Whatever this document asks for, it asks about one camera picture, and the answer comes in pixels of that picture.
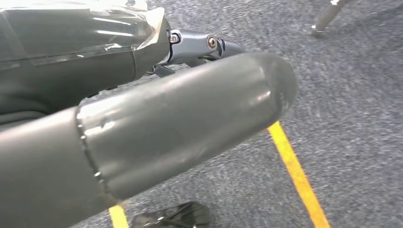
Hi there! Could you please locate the steel workbench table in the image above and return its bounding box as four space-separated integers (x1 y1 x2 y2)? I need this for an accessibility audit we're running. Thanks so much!
311 0 350 38

